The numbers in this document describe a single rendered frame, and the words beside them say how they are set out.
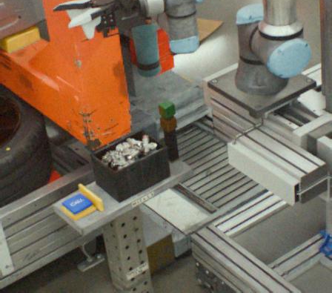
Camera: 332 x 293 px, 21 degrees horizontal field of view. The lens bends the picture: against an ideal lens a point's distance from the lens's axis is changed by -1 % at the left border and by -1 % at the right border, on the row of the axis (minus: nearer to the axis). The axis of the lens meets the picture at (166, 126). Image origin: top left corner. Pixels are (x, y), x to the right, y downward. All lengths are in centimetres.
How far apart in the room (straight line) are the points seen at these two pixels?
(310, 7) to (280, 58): 254
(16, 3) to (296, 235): 124
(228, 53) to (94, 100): 171
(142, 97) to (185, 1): 156
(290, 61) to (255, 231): 82
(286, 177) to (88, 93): 75
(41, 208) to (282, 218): 80
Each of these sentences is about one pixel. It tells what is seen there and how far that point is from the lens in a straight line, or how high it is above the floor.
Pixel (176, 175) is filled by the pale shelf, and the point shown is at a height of 45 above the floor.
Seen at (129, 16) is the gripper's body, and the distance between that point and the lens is 211.
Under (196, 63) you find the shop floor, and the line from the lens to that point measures 434.
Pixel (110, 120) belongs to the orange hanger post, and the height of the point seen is 60.
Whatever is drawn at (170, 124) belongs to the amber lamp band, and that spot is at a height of 60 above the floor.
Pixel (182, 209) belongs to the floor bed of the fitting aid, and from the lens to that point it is 328.
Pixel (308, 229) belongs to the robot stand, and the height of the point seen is 21.
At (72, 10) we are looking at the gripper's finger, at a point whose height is 121.
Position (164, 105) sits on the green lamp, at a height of 66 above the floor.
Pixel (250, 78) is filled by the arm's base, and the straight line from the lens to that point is 246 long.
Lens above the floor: 211
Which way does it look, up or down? 33 degrees down
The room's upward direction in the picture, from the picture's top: 7 degrees counter-clockwise
